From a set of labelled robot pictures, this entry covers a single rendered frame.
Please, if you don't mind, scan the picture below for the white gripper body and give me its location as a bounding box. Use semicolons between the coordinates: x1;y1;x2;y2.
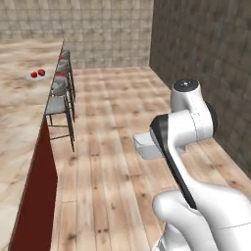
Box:
132;131;187;161

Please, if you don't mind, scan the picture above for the dark red counter side panel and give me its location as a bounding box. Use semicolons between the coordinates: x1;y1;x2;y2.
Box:
7;118;59;251

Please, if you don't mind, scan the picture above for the grey bar stool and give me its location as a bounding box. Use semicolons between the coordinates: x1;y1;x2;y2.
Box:
59;48;73;62
51;74;76;123
44;87;75;153
55;59;76;102

